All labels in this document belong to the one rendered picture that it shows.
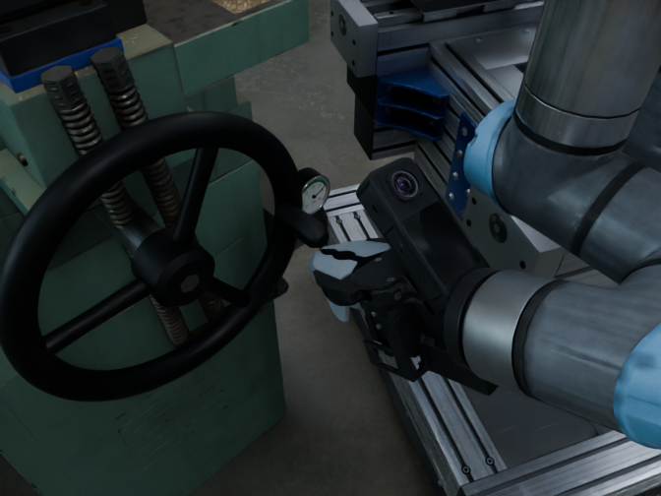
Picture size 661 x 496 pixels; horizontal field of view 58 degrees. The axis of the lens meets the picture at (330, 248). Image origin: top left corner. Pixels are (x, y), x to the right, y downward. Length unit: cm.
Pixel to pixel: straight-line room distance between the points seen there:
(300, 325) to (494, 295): 113
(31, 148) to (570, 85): 39
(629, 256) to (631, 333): 9
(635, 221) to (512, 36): 70
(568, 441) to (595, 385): 83
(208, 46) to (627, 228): 46
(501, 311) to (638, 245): 10
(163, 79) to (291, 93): 172
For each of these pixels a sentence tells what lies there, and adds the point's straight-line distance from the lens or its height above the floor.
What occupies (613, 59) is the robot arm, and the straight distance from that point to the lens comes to 38.
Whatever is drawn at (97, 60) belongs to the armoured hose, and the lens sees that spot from 50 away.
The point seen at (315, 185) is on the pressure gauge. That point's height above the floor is 68.
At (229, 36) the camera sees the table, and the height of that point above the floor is 89.
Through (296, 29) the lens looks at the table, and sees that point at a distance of 75.
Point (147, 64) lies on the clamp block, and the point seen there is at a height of 95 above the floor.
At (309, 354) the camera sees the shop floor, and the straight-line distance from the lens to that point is 143.
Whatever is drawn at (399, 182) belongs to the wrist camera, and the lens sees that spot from 42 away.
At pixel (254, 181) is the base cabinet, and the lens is 81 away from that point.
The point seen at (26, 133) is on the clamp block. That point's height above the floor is 93.
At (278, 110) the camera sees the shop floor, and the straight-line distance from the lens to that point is 216.
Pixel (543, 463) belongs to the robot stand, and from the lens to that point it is 111.
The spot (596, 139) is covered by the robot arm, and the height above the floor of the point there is 98.
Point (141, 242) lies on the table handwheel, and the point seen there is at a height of 82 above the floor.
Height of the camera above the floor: 120
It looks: 47 degrees down
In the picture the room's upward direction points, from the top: straight up
